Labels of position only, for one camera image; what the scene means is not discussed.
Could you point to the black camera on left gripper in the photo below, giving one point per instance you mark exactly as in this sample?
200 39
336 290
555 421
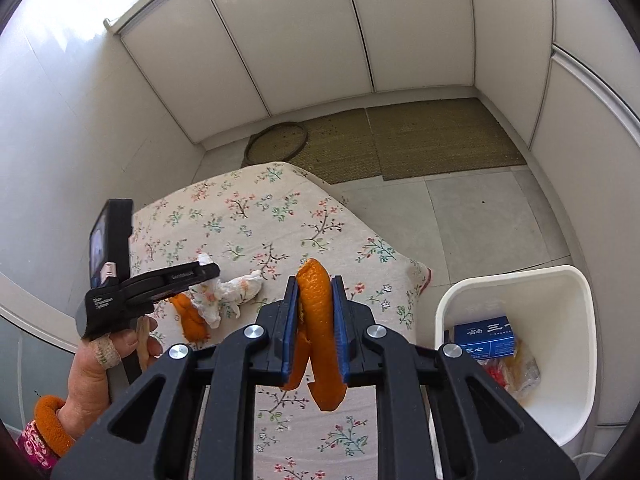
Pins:
109 243

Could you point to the crumpled white tissue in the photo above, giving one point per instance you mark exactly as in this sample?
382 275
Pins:
215 299

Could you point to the person's left hand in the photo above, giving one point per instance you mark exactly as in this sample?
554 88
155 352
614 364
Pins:
88 396

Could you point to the floral tablecloth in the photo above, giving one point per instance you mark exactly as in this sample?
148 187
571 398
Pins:
269 220

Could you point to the green floor mat left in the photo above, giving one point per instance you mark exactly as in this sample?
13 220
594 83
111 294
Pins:
339 148

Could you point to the orange sleeve cuff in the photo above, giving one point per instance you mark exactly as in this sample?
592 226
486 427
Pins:
50 427

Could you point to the round woven mat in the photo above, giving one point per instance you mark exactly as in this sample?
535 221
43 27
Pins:
277 143

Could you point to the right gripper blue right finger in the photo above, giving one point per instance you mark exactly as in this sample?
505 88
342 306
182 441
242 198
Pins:
438 413

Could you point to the dark blue toothpaste box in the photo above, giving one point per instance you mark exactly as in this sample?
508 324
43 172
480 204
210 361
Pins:
491 338

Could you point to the white plastic trash bin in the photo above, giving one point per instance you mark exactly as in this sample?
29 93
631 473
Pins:
551 312

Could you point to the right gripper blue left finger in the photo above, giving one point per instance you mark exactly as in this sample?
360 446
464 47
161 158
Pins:
191 415

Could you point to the white lower kitchen cabinets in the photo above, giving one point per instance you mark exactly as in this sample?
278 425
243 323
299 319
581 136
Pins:
564 74

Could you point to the green floor mat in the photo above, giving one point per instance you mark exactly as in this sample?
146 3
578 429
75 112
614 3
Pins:
439 137
339 148

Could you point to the green floor mat right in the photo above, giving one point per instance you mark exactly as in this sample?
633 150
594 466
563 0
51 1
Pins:
439 137

